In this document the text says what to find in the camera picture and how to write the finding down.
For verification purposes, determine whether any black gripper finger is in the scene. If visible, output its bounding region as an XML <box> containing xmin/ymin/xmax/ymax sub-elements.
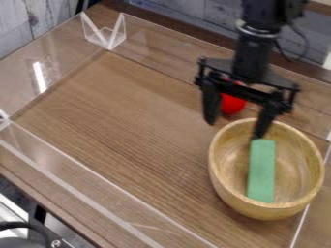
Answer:
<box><xmin>200</xmin><ymin>80</ymin><xmax>221</xmax><ymax>125</ymax></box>
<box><xmin>252</xmin><ymin>102</ymin><xmax>279</xmax><ymax>140</ymax></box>

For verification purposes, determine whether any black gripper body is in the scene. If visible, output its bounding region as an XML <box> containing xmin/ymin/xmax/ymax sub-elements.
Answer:
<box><xmin>193</xmin><ymin>30</ymin><xmax>300</xmax><ymax>113</ymax></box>

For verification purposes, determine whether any brown wooden bowl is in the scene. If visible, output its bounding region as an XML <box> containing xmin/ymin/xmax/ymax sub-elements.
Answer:
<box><xmin>208</xmin><ymin>118</ymin><xmax>324</xmax><ymax>221</ymax></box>

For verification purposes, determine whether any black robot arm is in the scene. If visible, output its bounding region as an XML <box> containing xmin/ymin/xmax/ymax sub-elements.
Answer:
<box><xmin>193</xmin><ymin>0</ymin><xmax>308</xmax><ymax>140</ymax></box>

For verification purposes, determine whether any red plush strawberry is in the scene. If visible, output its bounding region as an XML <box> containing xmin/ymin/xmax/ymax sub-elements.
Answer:
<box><xmin>220</xmin><ymin>94</ymin><xmax>247</xmax><ymax>114</ymax></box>

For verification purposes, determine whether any clear acrylic front wall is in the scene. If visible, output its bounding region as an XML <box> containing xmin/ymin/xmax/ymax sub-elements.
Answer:
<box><xmin>0</xmin><ymin>110</ymin><xmax>217</xmax><ymax>248</ymax></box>

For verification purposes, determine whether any green rectangular block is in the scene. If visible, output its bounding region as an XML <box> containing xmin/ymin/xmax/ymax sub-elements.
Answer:
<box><xmin>247</xmin><ymin>139</ymin><xmax>275</xmax><ymax>202</ymax></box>

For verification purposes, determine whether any clear acrylic corner bracket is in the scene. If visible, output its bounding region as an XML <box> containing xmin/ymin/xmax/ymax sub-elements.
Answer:
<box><xmin>80</xmin><ymin>13</ymin><xmax>126</xmax><ymax>50</ymax></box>

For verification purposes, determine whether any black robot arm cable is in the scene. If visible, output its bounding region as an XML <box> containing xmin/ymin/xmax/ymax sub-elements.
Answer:
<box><xmin>272</xmin><ymin>23</ymin><xmax>311</xmax><ymax>63</ymax></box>

